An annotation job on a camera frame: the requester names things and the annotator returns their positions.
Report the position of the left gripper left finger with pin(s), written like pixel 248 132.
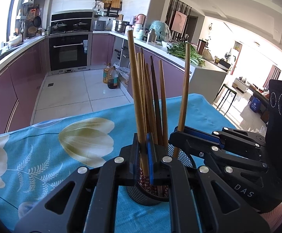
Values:
pixel 86 200

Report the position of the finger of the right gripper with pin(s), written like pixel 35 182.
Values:
pixel 199 137
pixel 193 146

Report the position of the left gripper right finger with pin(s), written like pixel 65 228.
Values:
pixel 199 200

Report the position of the wooden chopstick red pattern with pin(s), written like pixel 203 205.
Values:
pixel 143 68
pixel 164 107
pixel 141 88
pixel 137 104
pixel 183 107
pixel 150 107

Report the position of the dark wooden chopstick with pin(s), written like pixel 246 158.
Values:
pixel 156 103

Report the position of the pink sleeve forearm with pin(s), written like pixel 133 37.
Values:
pixel 281 213

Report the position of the purple kitchen cabinets left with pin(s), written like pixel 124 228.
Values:
pixel 21 77

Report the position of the purple kitchen cabinets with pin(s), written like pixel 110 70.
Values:
pixel 174 68
pixel 21 77

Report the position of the purple kitchen cabinets right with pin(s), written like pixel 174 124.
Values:
pixel 174 68

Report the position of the black mesh utensil holder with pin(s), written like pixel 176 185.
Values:
pixel 146 194

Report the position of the black stool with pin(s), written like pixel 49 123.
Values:
pixel 229 91

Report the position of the blue floral tablecloth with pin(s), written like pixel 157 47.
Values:
pixel 36 159

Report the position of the green leafy vegetables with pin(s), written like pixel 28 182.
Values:
pixel 179 50

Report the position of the dark sauce bottle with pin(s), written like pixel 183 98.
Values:
pixel 112 78

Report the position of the mint green appliance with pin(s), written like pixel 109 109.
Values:
pixel 162 31

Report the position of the cooking oil bottle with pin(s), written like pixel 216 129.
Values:
pixel 106 73

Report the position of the pink kettle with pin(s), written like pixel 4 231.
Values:
pixel 140 20

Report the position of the silver stock pot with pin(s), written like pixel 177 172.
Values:
pixel 120 26

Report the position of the black built-in oven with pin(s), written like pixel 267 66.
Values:
pixel 70 52

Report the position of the black range hood stove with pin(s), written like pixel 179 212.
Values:
pixel 71 21

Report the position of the black wall shelf rack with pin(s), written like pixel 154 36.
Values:
pixel 107 8

